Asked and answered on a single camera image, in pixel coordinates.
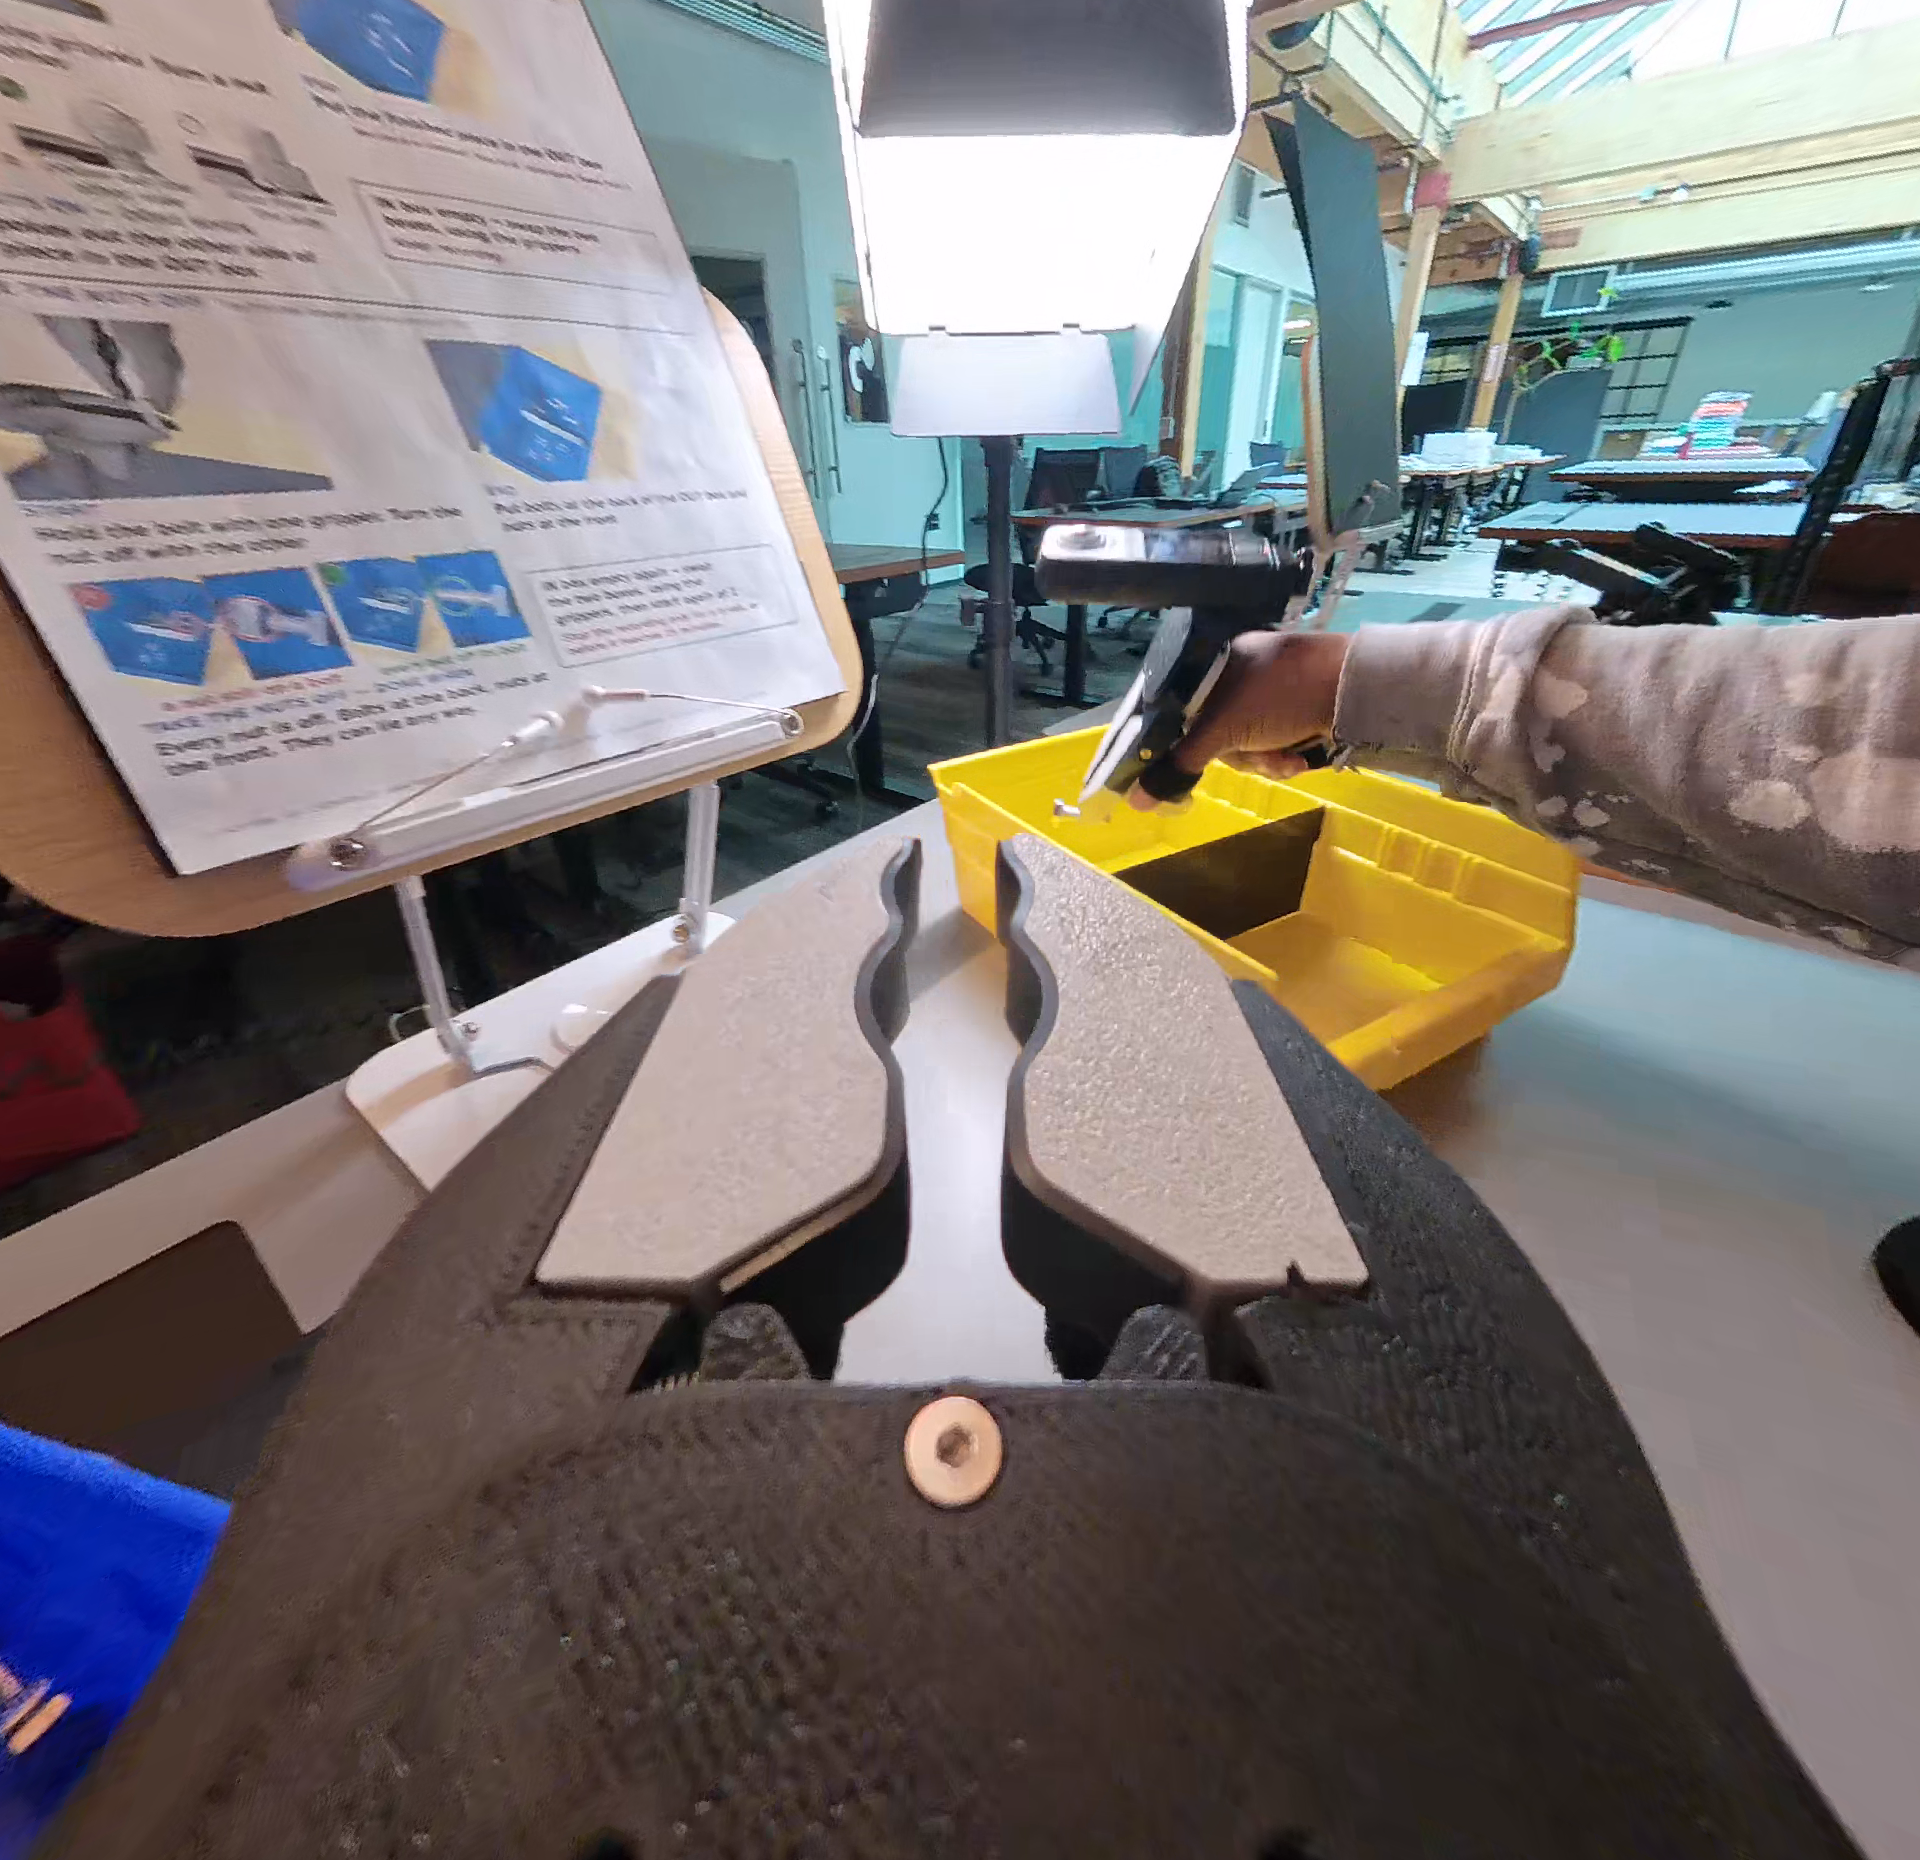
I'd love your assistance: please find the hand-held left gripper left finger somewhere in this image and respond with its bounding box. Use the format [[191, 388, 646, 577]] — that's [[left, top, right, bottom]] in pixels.
[[534, 836, 920, 1315]]

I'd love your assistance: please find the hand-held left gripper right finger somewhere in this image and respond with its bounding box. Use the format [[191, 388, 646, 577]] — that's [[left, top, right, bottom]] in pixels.
[[996, 834, 1371, 1315]]

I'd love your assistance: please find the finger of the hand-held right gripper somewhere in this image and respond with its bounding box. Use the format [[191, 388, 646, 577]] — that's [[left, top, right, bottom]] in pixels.
[[1076, 632, 1221, 829]]

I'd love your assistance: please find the yellow plastic bin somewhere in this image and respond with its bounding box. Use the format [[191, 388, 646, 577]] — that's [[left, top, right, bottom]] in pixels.
[[925, 732, 1582, 1094]]

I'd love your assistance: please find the person's right forearm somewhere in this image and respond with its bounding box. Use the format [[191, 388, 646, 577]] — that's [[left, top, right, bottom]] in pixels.
[[1332, 605, 1920, 971]]

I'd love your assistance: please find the person's right hand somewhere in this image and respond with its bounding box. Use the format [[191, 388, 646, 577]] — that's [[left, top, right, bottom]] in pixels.
[[1135, 627, 1355, 813]]

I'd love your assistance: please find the black office chair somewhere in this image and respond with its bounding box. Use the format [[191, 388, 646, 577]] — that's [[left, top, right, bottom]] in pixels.
[[960, 450, 1103, 679]]

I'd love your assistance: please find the black bin divider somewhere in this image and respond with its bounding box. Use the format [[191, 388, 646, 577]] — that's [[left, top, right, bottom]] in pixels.
[[1109, 806, 1329, 944]]

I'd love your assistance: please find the black light stand pole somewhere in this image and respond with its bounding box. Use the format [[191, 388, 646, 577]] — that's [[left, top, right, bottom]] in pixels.
[[974, 434, 1022, 753]]

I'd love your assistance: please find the wooden board stand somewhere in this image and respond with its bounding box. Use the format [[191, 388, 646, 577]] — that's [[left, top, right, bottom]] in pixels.
[[1297, 333, 1409, 580]]

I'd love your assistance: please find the grey desk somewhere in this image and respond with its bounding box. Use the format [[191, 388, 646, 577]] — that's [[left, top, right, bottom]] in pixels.
[[1319, 537, 1607, 637]]

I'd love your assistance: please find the black flag panel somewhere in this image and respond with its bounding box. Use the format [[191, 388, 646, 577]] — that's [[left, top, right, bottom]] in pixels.
[[1263, 95, 1407, 535]]

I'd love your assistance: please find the studio light panel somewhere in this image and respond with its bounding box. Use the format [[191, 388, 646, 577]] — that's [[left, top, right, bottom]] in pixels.
[[815, 0, 1278, 439]]

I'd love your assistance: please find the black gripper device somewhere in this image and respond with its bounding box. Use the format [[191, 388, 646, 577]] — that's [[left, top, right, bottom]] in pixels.
[[1535, 523, 1741, 631]]

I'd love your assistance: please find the red bag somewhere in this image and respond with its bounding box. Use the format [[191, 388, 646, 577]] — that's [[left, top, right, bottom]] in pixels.
[[0, 936, 143, 1194]]

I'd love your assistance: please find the black monitor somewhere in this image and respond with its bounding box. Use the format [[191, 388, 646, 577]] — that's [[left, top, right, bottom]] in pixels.
[[1754, 362, 1896, 615]]

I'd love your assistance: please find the blue plastic bin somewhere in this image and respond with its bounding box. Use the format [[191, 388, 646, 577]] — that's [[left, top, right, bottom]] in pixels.
[[0, 1422, 233, 1860]]

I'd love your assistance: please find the printed instruction sheet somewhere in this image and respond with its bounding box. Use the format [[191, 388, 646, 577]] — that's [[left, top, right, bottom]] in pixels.
[[0, 0, 850, 877]]

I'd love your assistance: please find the dark wall picture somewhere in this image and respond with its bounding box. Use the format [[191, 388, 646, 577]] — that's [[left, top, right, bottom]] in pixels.
[[835, 277, 893, 426]]

